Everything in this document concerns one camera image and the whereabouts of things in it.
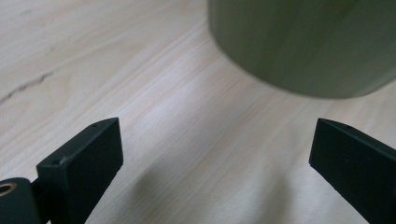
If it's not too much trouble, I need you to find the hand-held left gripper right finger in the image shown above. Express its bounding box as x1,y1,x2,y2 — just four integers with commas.
308,118,396,224

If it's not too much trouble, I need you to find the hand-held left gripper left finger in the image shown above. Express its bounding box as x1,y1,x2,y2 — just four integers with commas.
35,117,124,224

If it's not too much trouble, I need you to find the green plastic bucket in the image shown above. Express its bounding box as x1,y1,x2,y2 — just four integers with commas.
207,0,396,100

